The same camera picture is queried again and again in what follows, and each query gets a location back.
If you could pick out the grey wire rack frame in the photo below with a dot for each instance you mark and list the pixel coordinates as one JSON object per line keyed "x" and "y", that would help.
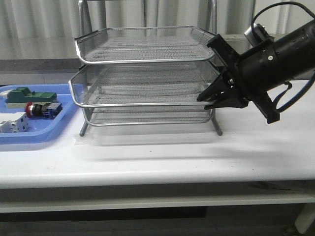
{"x": 143, "y": 75}

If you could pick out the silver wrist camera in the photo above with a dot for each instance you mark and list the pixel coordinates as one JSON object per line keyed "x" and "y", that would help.
{"x": 256, "y": 35}

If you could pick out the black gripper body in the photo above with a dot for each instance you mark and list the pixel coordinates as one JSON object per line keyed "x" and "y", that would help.
{"x": 251, "y": 74}

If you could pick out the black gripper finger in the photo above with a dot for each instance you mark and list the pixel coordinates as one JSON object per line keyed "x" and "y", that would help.
{"x": 220, "y": 90}
{"x": 228, "y": 99}

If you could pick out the white curtain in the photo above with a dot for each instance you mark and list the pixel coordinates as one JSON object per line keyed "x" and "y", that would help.
{"x": 60, "y": 18}

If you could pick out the blue plastic tray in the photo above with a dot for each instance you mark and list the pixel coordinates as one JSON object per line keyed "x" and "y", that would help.
{"x": 40, "y": 129}

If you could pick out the grey stone counter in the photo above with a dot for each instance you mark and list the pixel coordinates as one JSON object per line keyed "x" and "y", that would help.
{"x": 38, "y": 55}

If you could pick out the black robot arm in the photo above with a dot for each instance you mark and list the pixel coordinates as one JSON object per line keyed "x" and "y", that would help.
{"x": 268, "y": 64}

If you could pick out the white circuit breaker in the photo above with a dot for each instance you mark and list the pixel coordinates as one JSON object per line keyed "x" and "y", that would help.
{"x": 14, "y": 122}

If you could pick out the mesh rack tray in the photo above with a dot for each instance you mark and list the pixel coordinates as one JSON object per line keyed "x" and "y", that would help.
{"x": 115, "y": 116}
{"x": 141, "y": 84}
{"x": 137, "y": 45}

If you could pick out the green terminal block component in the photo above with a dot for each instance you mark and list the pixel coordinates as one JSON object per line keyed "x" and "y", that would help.
{"x": 19, "y": 97}

